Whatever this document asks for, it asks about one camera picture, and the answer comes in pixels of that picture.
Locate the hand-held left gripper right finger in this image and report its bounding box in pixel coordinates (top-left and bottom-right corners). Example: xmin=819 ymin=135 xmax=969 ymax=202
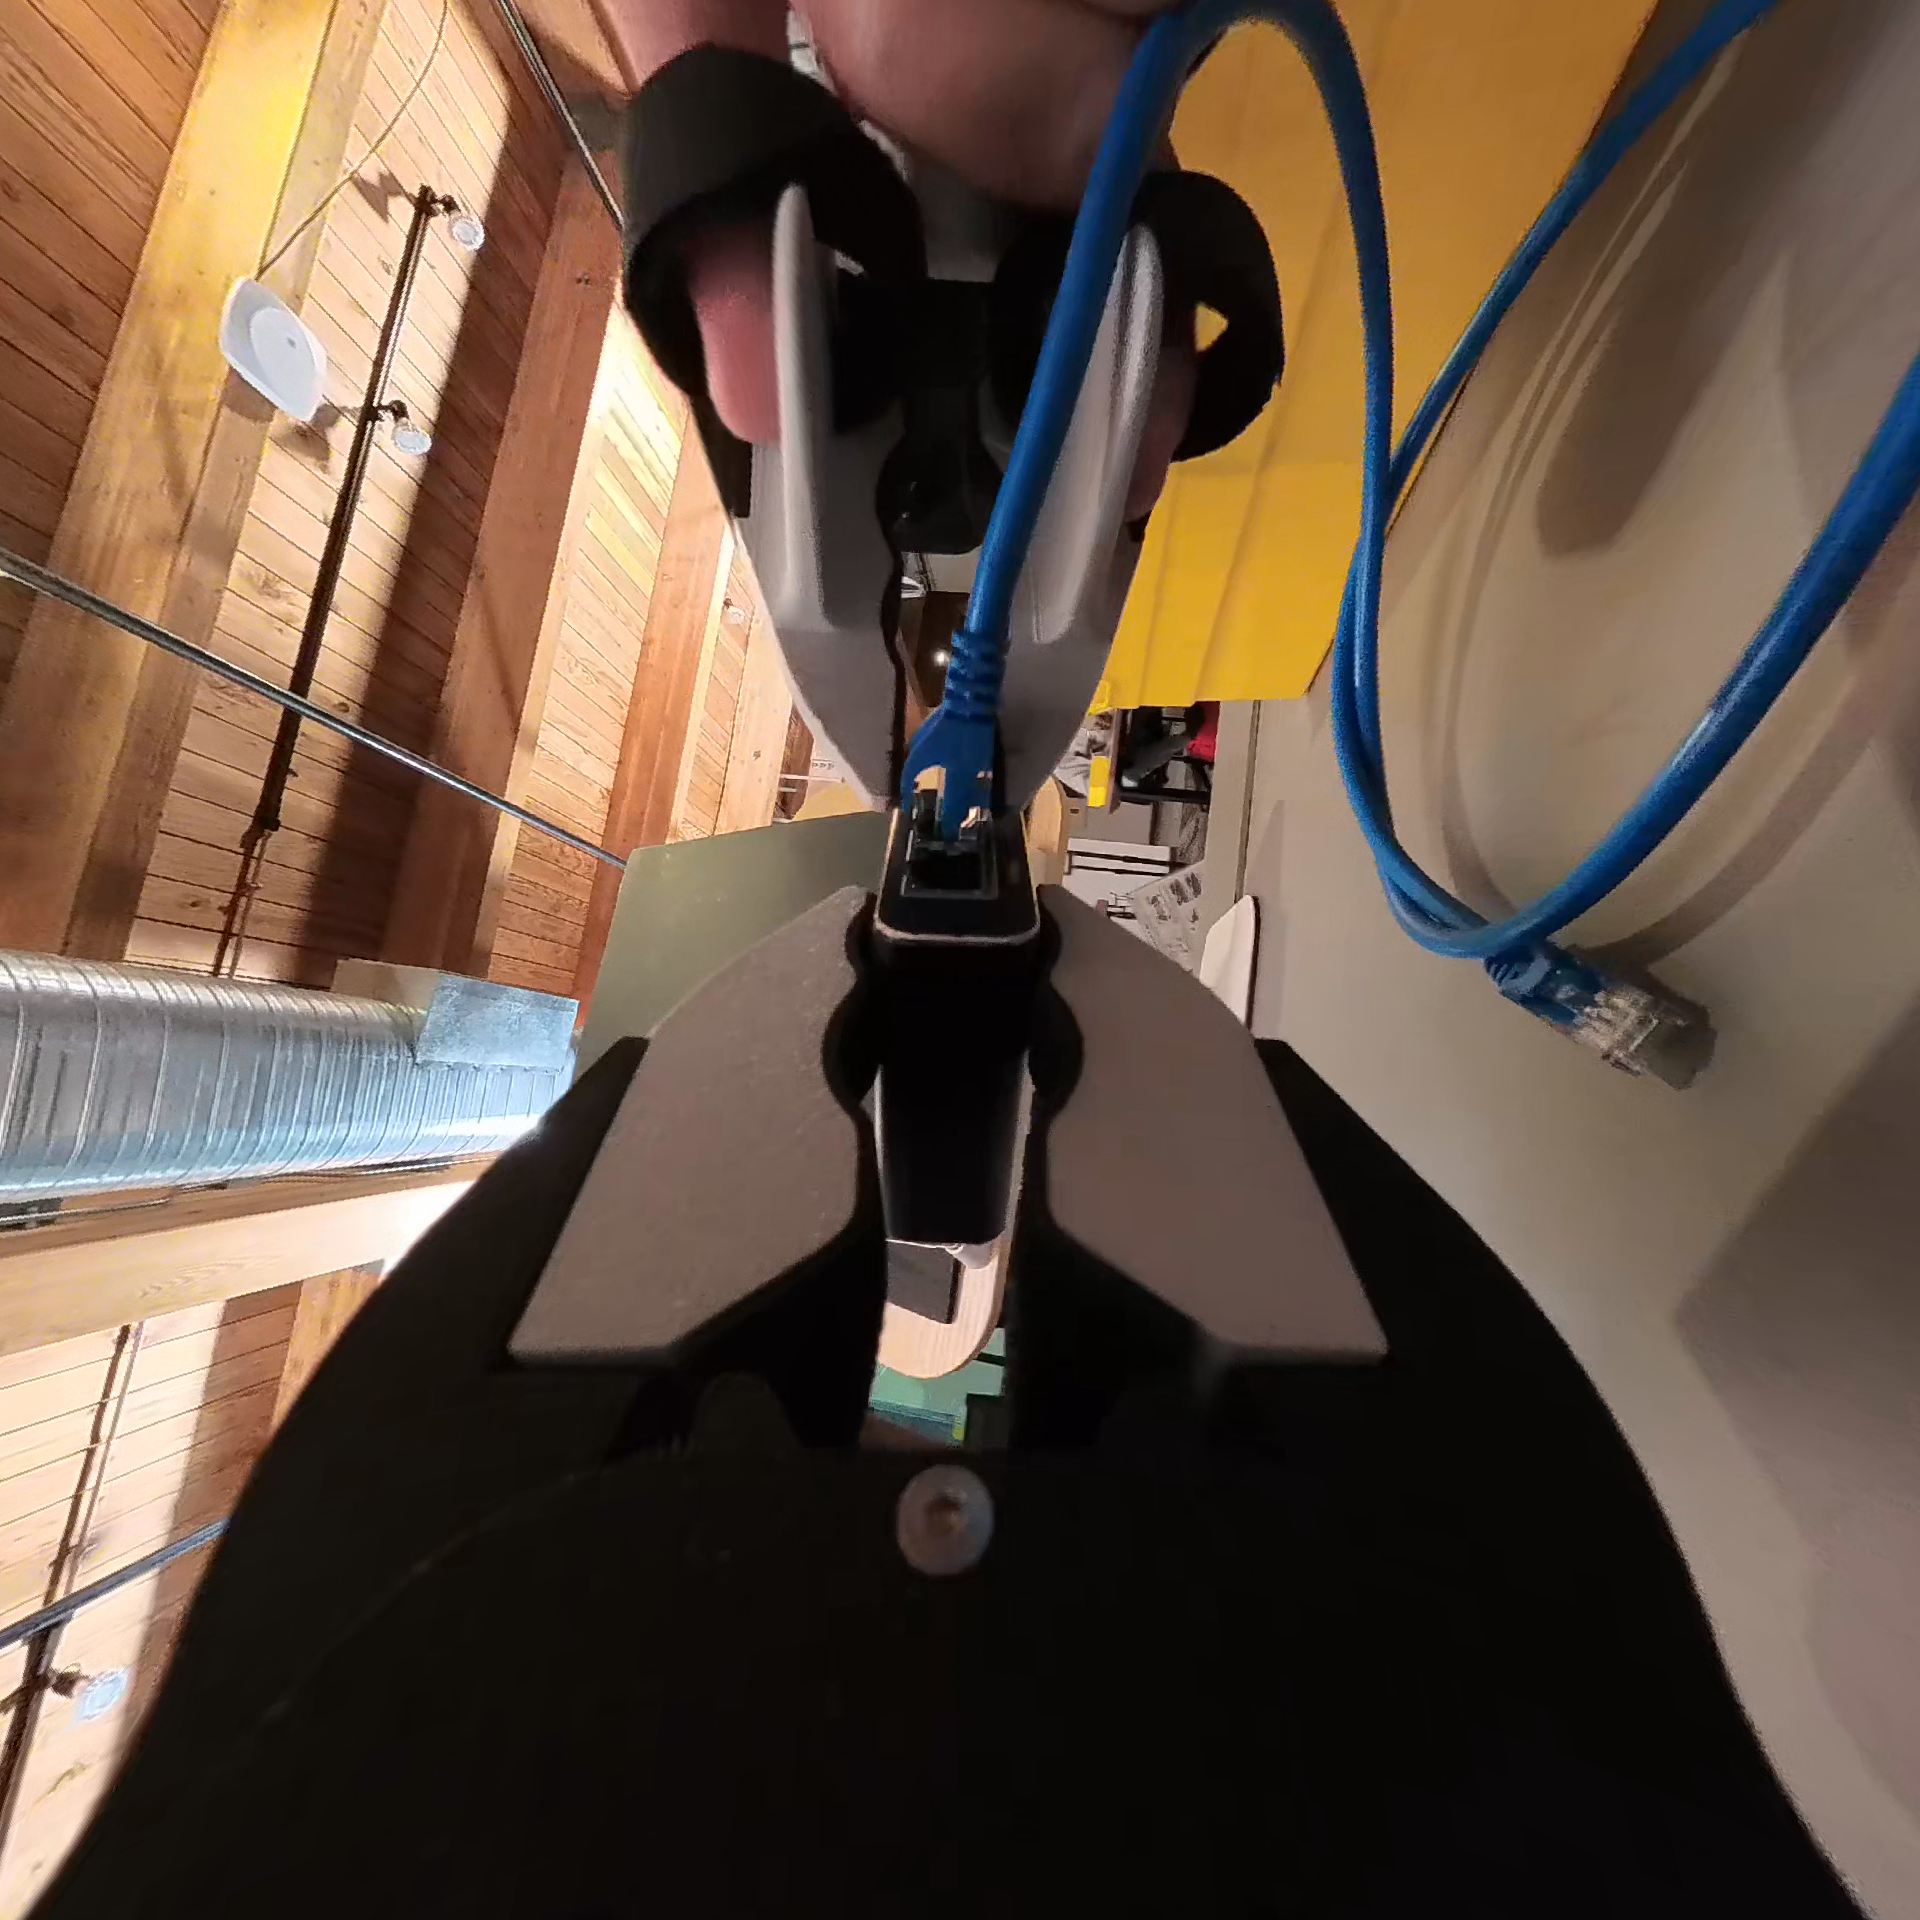
xmin=1002 ymin=884 xmax=1390 ymax=1450

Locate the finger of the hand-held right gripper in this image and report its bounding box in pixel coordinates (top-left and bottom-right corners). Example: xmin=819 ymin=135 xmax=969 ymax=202
xmin=744 ymin=188 xmax=912 ymax=806
xmin=991 ymin=221 xmax=1174 ymax=805

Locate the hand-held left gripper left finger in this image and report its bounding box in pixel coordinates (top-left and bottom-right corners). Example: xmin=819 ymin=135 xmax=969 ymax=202
xmin=511 ymin=887 xmax=888 ymax=1450

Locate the blue ethernet cable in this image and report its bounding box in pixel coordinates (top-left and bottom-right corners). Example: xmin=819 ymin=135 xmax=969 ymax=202
xmin=901 ymin=0 xmax=1920 ymax=1085

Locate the yellow plastic bin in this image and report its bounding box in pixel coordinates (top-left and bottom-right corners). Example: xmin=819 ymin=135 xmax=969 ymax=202
xmin=1080 ymin=0 xmax=1667 ymax=723

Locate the black ethernet port adapter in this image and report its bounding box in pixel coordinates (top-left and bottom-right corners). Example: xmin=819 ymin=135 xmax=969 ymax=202
xmin=866 ymin=786 xmax=1046 ymax=1277

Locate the person's right hand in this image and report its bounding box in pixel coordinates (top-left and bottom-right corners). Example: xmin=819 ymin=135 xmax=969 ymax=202
xmin=593 ymin=0 xmax=1216 ymax=527

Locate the black ceiling light track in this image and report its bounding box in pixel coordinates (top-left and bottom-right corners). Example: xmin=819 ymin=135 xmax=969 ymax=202
xmin=211 ymin=188 xmax=490 ymax=975

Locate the white ceiling device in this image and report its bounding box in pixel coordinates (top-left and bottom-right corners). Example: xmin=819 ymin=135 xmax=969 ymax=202
xmin=222 ymin=276 xmax=328 ymax=426

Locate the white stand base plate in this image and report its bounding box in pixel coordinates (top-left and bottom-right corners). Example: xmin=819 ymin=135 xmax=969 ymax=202
xmin=1199 ymin=895 xmax=1258 ymax=1023

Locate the silver ventilation duct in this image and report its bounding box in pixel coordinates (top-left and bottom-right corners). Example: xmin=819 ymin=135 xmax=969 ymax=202
xmin=0 ymin=943 xmax=578 ymax=1202

